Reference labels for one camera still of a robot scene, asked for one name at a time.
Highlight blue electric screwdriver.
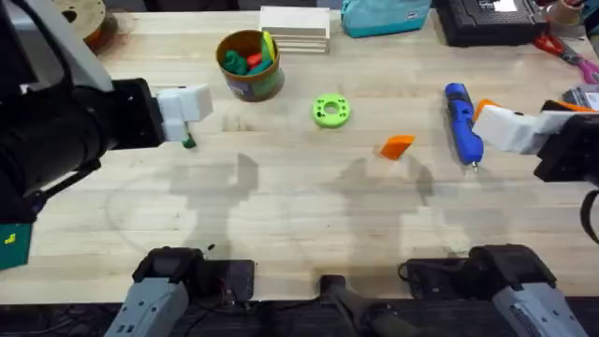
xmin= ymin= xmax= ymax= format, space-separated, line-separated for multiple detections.
xmin=443 ymin=82 xmax=485 ymax=172

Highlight grey flat packet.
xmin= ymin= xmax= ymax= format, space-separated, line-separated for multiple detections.
xmin=560 ymin=85 xmax=599 ymax=111

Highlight brown tub of toys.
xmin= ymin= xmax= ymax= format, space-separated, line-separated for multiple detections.
xmin=214 ymin=29 xmax=286 ymax=103

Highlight roll of tape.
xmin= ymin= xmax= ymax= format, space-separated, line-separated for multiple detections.
xmin=545 ymin=0 xmax=586 ymax=28

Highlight black plastic case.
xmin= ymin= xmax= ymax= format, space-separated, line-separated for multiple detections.
xmin=433 ymin=0 xmax=548 ymax=48

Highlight orange ribbed wedge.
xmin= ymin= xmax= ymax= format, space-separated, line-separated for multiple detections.
xmin=378 ymin=134 xmax=416 ymax=161

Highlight stack of white boards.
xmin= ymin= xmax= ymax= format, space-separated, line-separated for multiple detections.
xmin=258 ymin=5 xmax=331 ymax=55

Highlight green disc with holes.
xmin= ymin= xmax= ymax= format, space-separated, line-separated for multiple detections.
xmin=312 ymin=93 xmax=352 ymax=130

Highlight teal zip bag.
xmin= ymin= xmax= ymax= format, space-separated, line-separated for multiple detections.
xmin=340 ymin=0 xmax=432 ymax=39

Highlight green board with blocks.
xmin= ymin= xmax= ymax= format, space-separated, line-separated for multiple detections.
xmin=0 ymin=222 xmax=34 ymax=271

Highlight pink handled tool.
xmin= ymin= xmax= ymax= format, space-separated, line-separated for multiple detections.
xmin=576 ymin=55 xmax=599 ymax=86

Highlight red handled scissors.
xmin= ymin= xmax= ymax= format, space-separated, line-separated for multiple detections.
xmin=532 ymin=32 xmax=584 ymax=66

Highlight black cable loop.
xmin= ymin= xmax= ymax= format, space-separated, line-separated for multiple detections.
xmin=578 ymin=188 xmax=599 ymax=245

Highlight wooden cable spool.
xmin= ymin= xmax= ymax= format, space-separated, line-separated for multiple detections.
xmin=50 ymin=0 xmax=119 ymax=53

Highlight black camera post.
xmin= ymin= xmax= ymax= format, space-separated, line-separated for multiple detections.
xmin=317 ymin=274 xmax=422 ymax=337

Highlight black rail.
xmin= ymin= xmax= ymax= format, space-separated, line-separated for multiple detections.
xmin=0 ymin=259 xmax=599 ymax=337

